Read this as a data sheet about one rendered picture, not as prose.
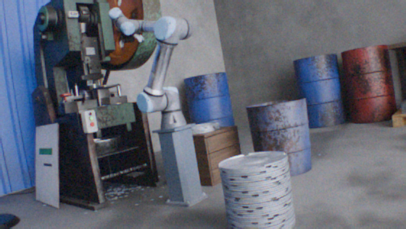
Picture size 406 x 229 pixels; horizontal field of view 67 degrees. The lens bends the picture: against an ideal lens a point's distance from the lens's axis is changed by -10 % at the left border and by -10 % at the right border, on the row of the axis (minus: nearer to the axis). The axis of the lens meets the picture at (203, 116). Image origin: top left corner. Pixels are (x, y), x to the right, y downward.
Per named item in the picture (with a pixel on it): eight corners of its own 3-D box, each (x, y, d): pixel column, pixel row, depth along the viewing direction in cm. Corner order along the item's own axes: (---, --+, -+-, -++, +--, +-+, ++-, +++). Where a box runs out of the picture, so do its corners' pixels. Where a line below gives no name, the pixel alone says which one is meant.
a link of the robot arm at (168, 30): (165, 114, 190) (192, 22, 168) (145, 118, 179) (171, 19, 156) (152, 104, 197) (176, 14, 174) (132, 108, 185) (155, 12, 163)
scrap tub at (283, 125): (323, 161, 233) (315, 96, 231) (299, 180, 201) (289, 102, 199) (272, 163, 260) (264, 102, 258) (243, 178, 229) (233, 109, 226)
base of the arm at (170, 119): (191, 123, 198) (188, 106, 197) (175, 127, 186) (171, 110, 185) (172, 125, 207) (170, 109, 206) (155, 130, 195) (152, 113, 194)
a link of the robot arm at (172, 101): (185, 107, 196) (181, 84, 196) (168, 110, 186) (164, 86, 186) (171, 109, 204) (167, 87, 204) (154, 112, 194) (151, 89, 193)
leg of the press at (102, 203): (109, 206, 211) (84, 68, 207) (95, 211, 203) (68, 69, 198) (52, 193, 271) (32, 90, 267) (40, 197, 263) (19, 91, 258)
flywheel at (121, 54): (138, -37, 268) (101, 20, 312) (119, -41, 253) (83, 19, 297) (176, 25, 251) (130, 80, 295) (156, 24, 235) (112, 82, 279)
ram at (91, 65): (105, 72, 241) (99, 33, 239) (88, 74, 229) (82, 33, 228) (93, 77, 252) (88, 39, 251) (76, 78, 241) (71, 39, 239)
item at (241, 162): (275, 150, 156) (275, 148, 156) (297, 160, 127) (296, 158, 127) (215, 161, 154) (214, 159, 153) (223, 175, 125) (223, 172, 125)
